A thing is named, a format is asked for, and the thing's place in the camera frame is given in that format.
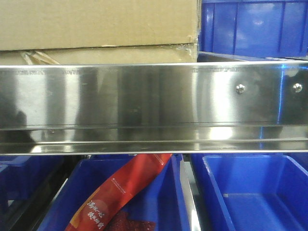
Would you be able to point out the brown cardboard carton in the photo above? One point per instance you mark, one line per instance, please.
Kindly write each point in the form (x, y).
(99, 31)

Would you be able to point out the blue plastic bin lower middle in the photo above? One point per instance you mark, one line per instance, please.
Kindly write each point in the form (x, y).
(158, 207)

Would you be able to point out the blue plastic bin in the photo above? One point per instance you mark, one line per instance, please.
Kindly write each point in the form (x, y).
(253, 192)
(158, 207)
(256, 28)
(21, 175)

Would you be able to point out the silver dome bolt left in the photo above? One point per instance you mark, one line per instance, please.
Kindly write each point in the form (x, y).
(240, 88)

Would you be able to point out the silver dome bolt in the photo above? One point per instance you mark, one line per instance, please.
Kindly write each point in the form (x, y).
(240, 88)
(297, 87)

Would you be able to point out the red snack package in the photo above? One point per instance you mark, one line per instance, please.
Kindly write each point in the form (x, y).
(113, 194)

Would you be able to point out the blue plastic bin lower right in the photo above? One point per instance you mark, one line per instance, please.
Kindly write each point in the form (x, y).
(253, 192)

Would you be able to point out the blue plastic bin upper right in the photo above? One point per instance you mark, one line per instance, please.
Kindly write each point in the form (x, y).
(256, 28)

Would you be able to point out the silver dome bolt right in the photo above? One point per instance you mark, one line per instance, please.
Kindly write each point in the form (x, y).
(297, 87)

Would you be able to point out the blue plastic bin lower left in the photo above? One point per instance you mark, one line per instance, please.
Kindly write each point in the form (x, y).
(21, 175)

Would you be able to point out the stainless steel shelf rail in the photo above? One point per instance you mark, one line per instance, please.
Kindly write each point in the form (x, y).
(153, 108)

